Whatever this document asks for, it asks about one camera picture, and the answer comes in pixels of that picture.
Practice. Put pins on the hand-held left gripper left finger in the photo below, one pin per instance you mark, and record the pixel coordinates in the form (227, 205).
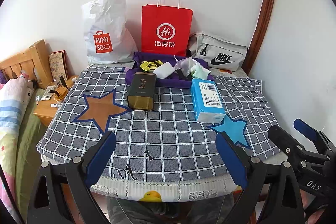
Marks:
(101, 155)

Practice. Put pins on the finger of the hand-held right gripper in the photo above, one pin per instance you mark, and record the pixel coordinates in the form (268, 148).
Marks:
(305, 127)
(283, 140)

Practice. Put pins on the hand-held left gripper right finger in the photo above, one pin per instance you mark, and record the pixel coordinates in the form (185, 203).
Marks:
(231, 158)

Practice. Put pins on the purple towel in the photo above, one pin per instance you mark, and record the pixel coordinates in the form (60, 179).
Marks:
(168, 82)

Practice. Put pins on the yellow and black cloth item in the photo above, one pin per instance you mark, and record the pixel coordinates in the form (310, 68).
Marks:
(148, 65)

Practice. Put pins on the white cloth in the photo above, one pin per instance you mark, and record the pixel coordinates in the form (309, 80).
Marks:
(164, 70)

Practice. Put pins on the clear plastic bag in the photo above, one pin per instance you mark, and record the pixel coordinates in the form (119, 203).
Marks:
(183, 62)

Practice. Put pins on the grey checked cloth with stars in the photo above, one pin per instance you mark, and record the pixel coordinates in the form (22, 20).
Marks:
(170, 134)

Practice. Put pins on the blue tissue pack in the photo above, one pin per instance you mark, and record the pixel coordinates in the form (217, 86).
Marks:
(207, 98)

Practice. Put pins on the small white tube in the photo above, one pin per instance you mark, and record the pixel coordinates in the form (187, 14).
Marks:
(53, 105)

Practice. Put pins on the wooden nightstand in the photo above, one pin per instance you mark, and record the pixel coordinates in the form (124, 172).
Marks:
(47, 111)

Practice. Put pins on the dark green tea tin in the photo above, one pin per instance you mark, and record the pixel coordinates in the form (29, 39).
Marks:
(141, 92)

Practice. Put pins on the green bedsheet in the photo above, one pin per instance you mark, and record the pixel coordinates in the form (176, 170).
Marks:
(26, 148)

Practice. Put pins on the small black bottle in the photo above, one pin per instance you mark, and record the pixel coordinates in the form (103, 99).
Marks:
(62, 81)

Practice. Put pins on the colourful quilt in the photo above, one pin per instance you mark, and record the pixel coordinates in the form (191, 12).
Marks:
(13, 103)

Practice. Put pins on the grey waist bag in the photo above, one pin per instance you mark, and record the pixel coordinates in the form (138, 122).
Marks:
(220, 53)

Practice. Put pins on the white plastic shopping bag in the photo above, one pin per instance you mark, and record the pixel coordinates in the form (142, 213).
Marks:
(107, 35)

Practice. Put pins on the wooden headboard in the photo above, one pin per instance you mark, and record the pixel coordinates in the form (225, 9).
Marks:
(23, 61)

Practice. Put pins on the red paper bag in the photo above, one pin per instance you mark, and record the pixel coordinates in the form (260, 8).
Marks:
(165, 29)

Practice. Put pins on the brown wooden door frame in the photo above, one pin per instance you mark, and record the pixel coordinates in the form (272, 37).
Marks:
(267, 3)

